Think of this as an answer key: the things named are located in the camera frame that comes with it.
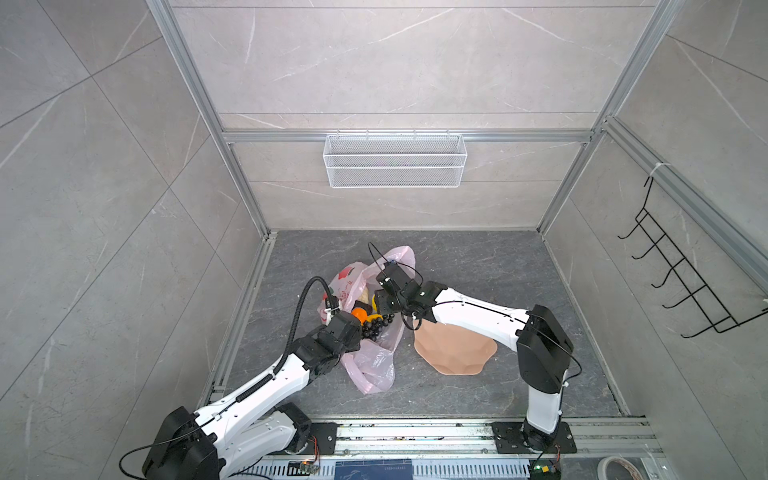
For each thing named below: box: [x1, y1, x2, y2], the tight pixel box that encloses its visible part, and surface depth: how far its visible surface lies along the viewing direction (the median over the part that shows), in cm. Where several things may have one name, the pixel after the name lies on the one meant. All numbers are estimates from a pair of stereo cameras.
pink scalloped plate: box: [413, 317, 498, 375], surface depth 87 cm
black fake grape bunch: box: [361, 313, 395, 341], surface depth 92 cm
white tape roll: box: [597, 456, 643, 480], surface depth 70 cm
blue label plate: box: [334, 459, 414, 480], surface depth 70 cm
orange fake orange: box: [351, 307, 368, 324], surface depth 90 cm
